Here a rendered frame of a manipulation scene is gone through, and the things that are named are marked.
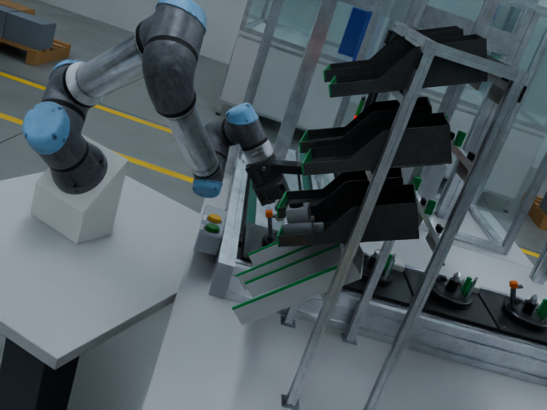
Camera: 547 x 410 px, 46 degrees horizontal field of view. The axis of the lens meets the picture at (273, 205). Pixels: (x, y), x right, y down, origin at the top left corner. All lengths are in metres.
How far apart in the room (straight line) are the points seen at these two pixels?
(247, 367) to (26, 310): 0.50
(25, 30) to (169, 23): 5.59
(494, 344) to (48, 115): 1.31
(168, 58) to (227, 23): 8.45
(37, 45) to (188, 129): 5.51
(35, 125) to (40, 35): 5.25
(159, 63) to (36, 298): 0.60
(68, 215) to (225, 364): 0.62
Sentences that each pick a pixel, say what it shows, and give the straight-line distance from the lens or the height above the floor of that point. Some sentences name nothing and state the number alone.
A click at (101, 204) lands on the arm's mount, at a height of 0.97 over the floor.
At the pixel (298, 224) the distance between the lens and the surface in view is 1.33.
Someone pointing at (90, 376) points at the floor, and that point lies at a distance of 2.75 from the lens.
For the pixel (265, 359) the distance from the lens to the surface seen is 1.56.
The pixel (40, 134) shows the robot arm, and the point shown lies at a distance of 1.66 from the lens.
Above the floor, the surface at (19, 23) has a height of 0.34.
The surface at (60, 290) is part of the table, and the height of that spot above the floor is 0.86.
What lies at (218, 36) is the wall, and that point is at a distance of 9.86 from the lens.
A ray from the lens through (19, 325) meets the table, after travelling 1.48.
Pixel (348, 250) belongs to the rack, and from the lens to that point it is 1.26.
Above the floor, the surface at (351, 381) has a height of 0.86.
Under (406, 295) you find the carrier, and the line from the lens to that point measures 1.86.
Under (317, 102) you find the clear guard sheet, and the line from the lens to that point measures 3.07.
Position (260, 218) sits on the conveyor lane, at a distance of 2.14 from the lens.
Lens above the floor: 1.72
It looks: 21 degrees down
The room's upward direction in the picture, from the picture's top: 19 degrees clockwise
